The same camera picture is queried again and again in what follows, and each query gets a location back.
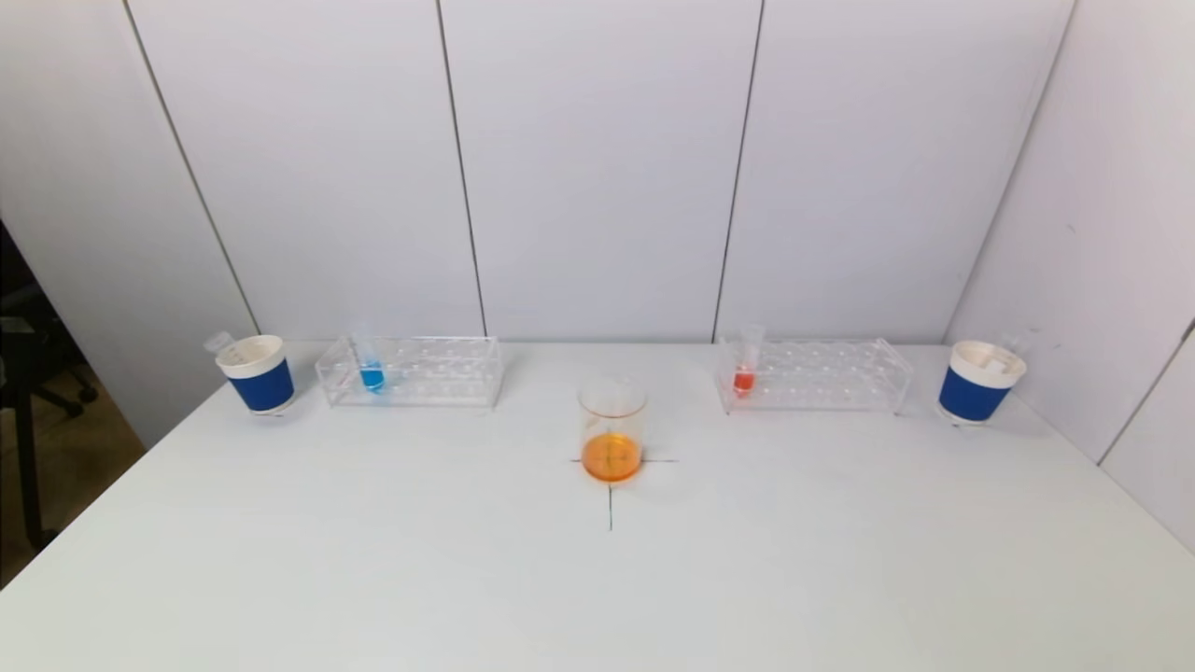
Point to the test tube with red pigment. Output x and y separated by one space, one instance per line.
224 343
744 380

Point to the test tube with yellow pigment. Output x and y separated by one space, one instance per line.
1013 343

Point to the clear glass beaker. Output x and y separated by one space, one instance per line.
611 457

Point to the clear plastic test tube rack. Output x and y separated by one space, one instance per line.
420 378
822 378

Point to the test tube with blue pigment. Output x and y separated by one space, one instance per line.
372 375

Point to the blue and white paper cup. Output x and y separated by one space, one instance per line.
971 394
261 383

